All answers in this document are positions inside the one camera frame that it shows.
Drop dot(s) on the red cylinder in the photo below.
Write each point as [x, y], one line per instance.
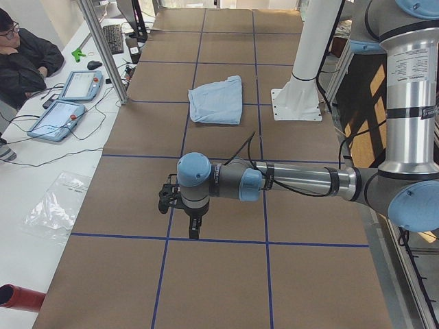
[20, 298]

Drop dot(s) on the light blue striped shirt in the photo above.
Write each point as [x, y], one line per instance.
[217, 102]

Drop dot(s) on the black keyboard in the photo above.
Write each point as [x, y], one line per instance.
[114, 38]

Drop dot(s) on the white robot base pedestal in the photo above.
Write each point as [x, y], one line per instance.
[298, 100]

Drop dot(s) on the green plastic tool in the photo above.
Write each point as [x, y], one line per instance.
[78, 54]

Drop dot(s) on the blue tape line crosswise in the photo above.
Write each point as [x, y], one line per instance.
[246, 242]

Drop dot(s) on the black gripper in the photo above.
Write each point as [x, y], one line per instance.
[194, 212]

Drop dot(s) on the aluminium frame profile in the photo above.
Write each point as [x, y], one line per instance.
[97, 34]

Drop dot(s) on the blue tape line lengthwise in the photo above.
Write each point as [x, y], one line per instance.
[171, 216]

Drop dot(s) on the clear plastic bag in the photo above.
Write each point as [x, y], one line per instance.
[53, 217]

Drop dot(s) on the person in dark jacket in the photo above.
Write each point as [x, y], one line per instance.
[26, 60]

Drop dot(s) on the black computer mouse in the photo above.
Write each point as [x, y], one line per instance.
[93, 64]

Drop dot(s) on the grey teach pendant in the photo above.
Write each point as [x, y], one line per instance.
[82, 86]
[58, 121]

